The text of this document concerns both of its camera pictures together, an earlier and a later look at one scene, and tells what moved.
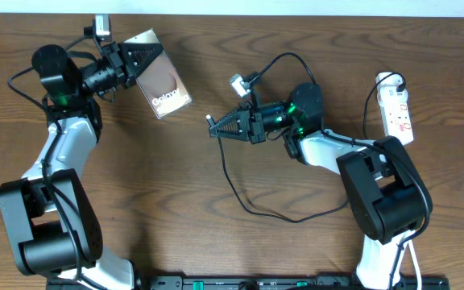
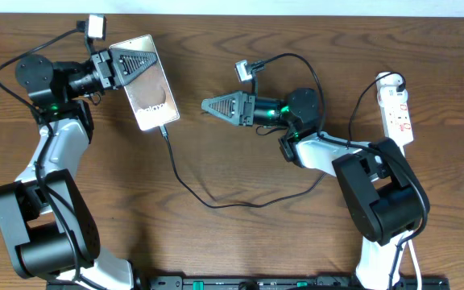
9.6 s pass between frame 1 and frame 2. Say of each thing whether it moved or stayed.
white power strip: stayed
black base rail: stayed
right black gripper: moved
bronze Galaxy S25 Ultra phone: moved
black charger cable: moved
